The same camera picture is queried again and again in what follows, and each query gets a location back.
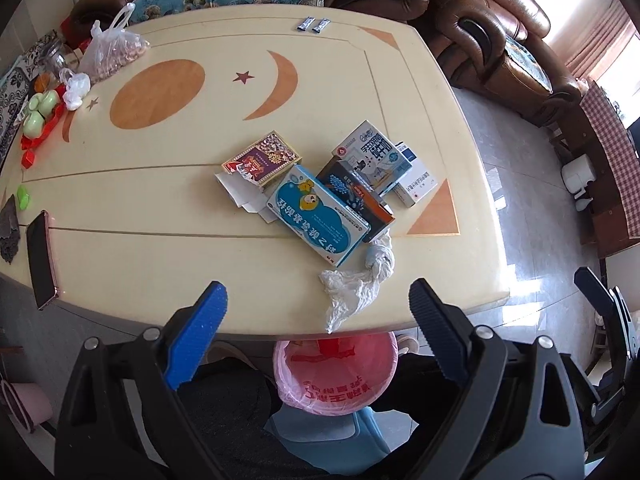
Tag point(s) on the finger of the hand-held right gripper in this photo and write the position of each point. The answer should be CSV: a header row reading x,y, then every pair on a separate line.
x,y
627,315
590,285

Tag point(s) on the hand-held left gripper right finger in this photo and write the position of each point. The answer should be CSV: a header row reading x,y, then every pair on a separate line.
x,y
440,330

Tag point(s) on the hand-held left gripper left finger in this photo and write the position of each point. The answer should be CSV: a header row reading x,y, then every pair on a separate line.
x,y
200,335

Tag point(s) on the pink-lined trash bin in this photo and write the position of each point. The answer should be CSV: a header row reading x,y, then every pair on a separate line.
x,y
335,380

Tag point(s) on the white blue-striped medicine box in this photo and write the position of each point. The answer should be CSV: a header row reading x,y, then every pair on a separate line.
x,y
417,185

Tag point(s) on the white paper leaflet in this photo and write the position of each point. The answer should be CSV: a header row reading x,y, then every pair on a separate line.
x,y
245,195

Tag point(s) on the dark orange-edged medicine box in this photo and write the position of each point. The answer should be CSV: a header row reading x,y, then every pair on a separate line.
x,y
350,192

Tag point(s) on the blue cartoon medicine box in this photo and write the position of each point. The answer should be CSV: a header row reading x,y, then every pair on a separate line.
x,y
315,215

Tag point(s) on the red brown patterned box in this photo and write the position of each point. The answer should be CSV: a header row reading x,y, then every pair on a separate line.
x,y
262,160

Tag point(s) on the white blue cartoon carton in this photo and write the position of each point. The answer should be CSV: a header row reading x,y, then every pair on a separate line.
x,y
370,150

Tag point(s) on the person's right leg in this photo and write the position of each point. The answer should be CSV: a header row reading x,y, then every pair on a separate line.
x,y
420,390

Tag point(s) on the person's leg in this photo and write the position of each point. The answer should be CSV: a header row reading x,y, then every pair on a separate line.
x,y
420,390
225,400

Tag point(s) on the person's left leg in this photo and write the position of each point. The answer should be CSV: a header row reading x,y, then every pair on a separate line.
x,y
225,400

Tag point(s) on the white appliance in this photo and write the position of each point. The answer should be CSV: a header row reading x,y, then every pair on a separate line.
x,y
577,175

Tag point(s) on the light blue plastic stool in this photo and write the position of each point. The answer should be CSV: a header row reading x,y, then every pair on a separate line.
x,y
365,430

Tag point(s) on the red checkered tablecloth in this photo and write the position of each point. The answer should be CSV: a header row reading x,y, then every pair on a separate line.
x,y
610,130

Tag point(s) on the pink plastic basin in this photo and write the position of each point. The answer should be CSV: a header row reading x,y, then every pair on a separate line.
x,y
20,405

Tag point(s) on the dark cloth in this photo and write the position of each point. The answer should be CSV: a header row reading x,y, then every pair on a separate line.
x,y
10,230

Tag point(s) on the blue floral seat cover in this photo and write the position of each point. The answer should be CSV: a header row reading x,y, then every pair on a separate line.
x,y
522,60

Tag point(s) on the red curtain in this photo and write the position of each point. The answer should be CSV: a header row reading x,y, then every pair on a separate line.
x,y
600,45

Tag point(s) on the red plastic piece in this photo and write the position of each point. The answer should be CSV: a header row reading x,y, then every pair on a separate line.
x,y
28,159

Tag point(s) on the red plastic tray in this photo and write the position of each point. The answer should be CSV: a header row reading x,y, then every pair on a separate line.
x,y
52,120

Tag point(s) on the small white plastic bag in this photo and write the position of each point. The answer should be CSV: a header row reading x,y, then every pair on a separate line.
x,y
75,90

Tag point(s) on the brown leather armchair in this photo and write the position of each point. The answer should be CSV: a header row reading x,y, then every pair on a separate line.
x,y
490,15

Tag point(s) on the clear bag of peanuts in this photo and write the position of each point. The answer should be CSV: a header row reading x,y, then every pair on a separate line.
x,y
110,50

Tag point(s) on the black white patterned cloth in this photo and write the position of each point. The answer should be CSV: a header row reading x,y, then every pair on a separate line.
x,y
15,85

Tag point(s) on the glass jar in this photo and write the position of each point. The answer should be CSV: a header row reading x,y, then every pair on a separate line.
x,y
55,57

